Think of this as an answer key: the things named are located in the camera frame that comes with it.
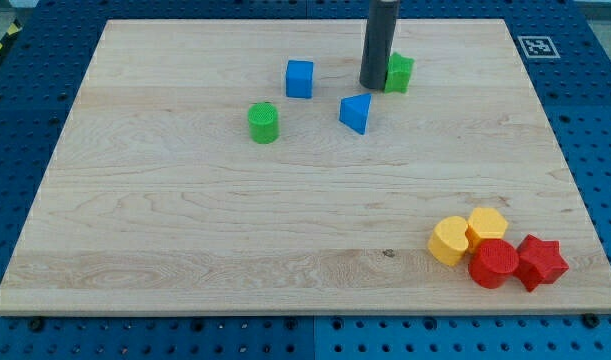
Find blue cube block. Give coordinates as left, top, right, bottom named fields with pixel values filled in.
left=285, top=60, right=314, bottom=99

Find yellow hexagon block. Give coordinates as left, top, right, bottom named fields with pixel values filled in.
left=465, top=207, right=509, bottom=253

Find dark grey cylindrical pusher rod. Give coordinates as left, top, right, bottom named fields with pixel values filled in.
left=359, top=0, right=400, bottom=90

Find green star block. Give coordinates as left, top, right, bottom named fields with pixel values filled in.
left=384, top=52, right=415, bottom=93

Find red cylinder block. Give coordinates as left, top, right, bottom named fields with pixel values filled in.
left=468, top=239, right=519, bottom=289

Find red star block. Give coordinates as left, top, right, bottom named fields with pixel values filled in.
left=514, top=234, right=569, bottom=292

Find wooden board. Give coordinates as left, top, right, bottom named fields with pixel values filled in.
left=0, top=19, right=611, bottom=317

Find green cylinder block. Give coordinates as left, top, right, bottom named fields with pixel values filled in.
left=248, top=102, right=280, bottom=144

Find yellow heart block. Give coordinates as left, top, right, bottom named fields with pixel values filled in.
left=427, top=216, right=469, bottom=266

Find yellow black hazard tape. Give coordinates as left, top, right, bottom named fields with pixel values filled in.
left=0, top=18, right=23, bottom=65

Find white fiducial marker tag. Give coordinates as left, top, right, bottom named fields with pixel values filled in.
left=518, top=35, right=560, bottom=59

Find blue triangle block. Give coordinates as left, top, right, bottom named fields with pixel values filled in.
left=339, top=93, right=372, bottom=135

